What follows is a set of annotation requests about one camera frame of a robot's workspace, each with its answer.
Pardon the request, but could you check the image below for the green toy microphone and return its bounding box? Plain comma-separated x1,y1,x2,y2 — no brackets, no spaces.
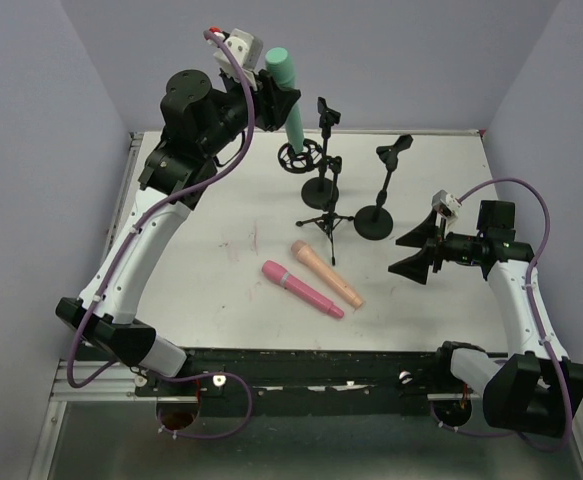
265,47,304,154

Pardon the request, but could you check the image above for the black round-base stand front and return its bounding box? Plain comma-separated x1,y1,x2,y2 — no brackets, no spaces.
354,134,413,241

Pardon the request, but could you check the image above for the black round-base stand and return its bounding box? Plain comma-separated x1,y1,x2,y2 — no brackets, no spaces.
354,134,413,241
301,97,341,209

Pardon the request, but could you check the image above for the black tripod shock-mount stand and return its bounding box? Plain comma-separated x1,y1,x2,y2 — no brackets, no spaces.
277,139,354,266

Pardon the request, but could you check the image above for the pink toy microphone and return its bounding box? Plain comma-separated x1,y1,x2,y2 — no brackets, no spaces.
261,260,344,320

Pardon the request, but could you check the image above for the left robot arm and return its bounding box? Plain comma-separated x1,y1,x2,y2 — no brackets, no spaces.
56,70,301,378

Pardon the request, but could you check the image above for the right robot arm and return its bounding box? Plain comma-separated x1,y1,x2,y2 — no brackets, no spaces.
388,200,583,438

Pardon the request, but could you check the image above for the black round-base stand rear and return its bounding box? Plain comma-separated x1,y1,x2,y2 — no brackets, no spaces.
301,97,341,209

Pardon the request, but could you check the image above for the peach toy microphone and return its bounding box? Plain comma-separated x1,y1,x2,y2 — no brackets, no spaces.
291,240,364,309

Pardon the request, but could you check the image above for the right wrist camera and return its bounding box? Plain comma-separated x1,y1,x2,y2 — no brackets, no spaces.
431,190,462,221

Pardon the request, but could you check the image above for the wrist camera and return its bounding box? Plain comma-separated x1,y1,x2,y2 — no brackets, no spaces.
214,28,263,71
431,190,462,221

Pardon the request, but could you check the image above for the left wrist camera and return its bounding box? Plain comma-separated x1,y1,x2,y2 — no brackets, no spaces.
214,28,263,71

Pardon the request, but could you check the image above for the black front mounting rail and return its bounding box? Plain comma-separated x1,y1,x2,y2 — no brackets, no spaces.
133,348,477,425

